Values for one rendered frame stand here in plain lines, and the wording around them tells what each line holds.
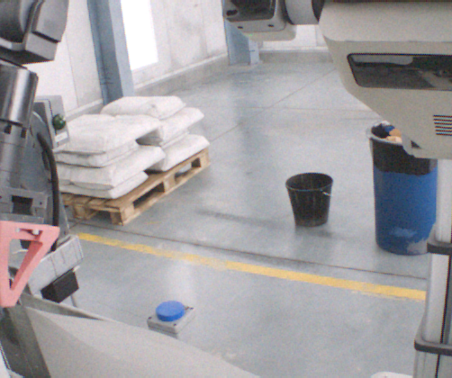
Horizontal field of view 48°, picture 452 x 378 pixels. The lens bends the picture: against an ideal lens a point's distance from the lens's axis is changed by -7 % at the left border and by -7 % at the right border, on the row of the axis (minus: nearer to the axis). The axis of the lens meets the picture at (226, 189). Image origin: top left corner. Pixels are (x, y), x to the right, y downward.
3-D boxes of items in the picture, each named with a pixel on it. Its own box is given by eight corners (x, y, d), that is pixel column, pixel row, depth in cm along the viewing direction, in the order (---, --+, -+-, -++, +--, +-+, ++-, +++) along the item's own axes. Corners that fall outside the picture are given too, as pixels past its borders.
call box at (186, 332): (200, 329, 116) (196, 307, 113) (180, 350, 109) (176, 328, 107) (170, 321, 120) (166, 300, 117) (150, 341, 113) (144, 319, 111)
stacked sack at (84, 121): (123, 129, 410) (120, 111, 405) (61, 158, 360) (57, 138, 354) (87, 128, 433) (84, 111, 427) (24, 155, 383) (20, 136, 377)
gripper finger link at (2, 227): (-10, 313, 38) (4, 193, 39) (-55, 292, 42) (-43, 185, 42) (52, 310, 44) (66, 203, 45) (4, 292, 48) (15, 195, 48)
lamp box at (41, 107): (71, 141, 96) (61, 94, 93) (53, 149, 93) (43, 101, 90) (45, 140, 100) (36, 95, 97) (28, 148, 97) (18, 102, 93)
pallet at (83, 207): (214, 164, 455) (212, 148, 450) (121, 228, 359) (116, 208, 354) (135, 158, 498) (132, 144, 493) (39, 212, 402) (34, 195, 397)
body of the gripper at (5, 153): (-11, 207, 40) (4, 115, 40) (-70, 194, 45) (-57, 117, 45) (48, 215, 45) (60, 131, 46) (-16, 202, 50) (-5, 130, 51)
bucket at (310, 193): (341, 211, 341) (339, 174, 331) (325, 233, 318) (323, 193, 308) (299, 207, 356) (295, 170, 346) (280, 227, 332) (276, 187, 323)
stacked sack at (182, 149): (213, 148, 454) (211, 130, 449) (167, 177, 402) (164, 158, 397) (172, 147, 476) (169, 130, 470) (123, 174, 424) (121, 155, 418)
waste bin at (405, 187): (455, 223, 305) (458, 119, 281) (441, 265, 264) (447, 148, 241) (381, 215, 329) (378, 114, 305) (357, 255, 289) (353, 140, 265)
